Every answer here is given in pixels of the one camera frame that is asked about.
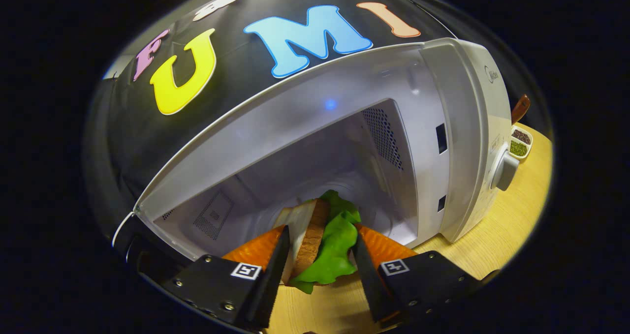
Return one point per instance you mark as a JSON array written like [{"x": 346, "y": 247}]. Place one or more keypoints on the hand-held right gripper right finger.
[{"x": 369, "y": 285}]

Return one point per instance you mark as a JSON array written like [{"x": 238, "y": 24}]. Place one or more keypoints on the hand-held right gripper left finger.
[{"x": 275, "y": 285}]

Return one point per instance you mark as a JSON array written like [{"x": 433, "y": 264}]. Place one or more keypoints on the sandwich with green lettuce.
[{"x": 325, "y": 255}]

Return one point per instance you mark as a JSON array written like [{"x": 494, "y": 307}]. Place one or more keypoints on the white microwave oven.
[{"x": 320, "y": 88}]

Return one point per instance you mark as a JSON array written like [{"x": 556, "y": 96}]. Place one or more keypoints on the white divided dish of grains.
[{"x": 520, "y": 144}]

